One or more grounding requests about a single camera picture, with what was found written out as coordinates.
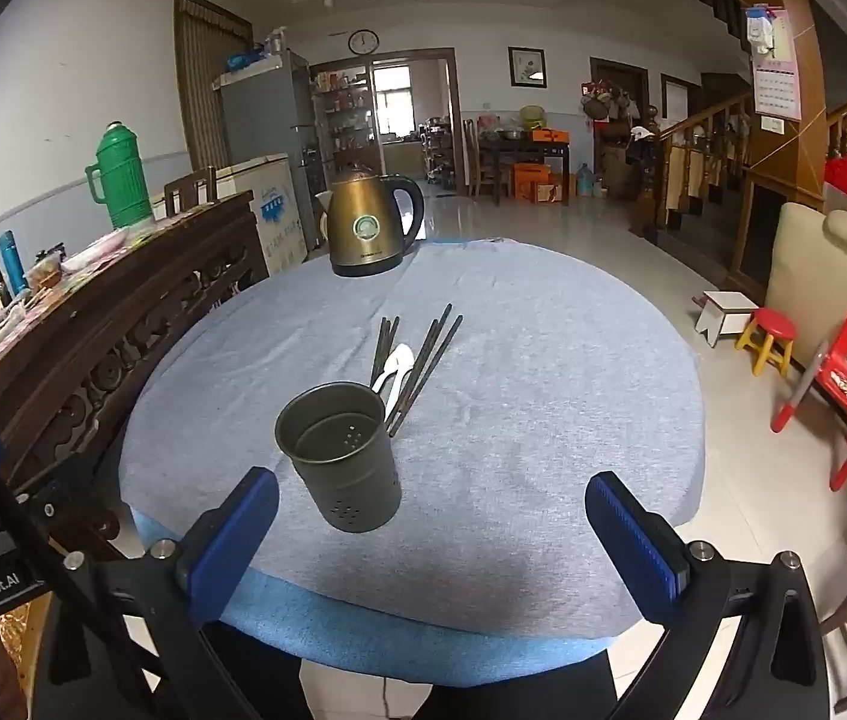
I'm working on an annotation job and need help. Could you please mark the framed wall picture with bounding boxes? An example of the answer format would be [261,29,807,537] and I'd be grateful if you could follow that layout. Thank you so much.
[508,46,548,89]

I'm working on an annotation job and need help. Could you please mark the grey tablecloth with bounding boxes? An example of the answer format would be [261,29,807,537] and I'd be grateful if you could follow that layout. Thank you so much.
[119,240,705,638]

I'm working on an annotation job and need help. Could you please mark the orange cardboard box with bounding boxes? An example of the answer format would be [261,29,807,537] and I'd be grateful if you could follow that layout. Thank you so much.
[513,163,567,203]

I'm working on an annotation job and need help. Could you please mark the dark chopstick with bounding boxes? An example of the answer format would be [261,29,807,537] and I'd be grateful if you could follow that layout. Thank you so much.
[391,319,441,421]
[387,315,465,438]
[374,316,401,389]
[397,304,454,421]
[369,319,390,385]

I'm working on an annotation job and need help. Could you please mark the pile of packets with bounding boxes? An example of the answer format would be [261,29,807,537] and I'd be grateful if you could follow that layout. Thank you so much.
[0,229,161,391]

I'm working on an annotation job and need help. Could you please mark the grey refrigerator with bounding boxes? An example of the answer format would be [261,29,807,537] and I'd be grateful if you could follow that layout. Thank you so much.
[214,52,319,256]

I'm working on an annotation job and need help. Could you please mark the brown curtain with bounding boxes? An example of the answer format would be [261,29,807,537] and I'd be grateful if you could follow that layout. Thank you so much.
[174,0,253,175]

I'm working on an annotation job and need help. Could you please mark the perforated metal utensil holder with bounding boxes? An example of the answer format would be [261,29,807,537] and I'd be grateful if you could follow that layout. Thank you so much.
[275,382,403,533]

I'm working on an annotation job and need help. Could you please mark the beige sofa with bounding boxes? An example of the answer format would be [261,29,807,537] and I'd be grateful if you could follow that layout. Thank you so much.
[764,202,847,488]

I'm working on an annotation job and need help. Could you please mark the white plastic spoon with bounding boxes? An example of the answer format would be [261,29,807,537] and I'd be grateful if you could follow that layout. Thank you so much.
[372,343,417,422]

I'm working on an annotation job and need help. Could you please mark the small white stool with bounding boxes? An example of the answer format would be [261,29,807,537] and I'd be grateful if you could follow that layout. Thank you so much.
[695,291,759,348]

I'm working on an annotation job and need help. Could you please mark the white cardboard box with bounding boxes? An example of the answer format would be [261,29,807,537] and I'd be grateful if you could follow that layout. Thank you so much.
[153,154,309,275]

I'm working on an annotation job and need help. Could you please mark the blue bottle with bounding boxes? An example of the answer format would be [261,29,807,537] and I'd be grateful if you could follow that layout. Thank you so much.
[0,231,28,297]

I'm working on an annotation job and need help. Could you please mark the wooden staircase railing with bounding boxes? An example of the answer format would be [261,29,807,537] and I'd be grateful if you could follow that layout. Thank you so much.
[656,86,847,233]

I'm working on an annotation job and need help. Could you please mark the glass display cabinet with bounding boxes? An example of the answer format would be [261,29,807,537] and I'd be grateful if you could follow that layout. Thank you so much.
[314,71,375,166]

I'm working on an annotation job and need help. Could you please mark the wall calendar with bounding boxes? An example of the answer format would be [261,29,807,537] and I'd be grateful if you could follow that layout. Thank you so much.
[744,6,801,121]

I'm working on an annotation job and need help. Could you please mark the dark dining table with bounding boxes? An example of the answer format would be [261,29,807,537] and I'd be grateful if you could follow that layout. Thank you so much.
[468,139,570,205]

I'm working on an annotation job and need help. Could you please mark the carved wooden sideboard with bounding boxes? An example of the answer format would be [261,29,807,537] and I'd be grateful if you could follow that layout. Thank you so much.
[0,191,270,548]

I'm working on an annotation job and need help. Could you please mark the bronze electric kettle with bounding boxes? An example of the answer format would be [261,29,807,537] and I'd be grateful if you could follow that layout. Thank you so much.
[316,169,426,277]

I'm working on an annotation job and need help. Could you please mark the red and yellow stool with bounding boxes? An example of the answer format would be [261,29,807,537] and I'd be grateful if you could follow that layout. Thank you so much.
[736,307,798,377]

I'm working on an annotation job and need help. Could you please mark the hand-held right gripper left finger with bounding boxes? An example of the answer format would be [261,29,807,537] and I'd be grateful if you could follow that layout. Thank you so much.
[44,466,280,720]

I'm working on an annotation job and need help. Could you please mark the wooden chair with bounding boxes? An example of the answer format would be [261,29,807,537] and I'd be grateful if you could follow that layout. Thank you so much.
[164,167,218,220]

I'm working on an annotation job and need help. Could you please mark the green thermos jug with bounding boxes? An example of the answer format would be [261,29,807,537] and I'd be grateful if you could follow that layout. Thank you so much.
[85,122,155,230]

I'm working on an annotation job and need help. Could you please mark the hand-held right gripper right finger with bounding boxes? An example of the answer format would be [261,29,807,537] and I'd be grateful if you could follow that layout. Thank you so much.
[585,471,839,720]

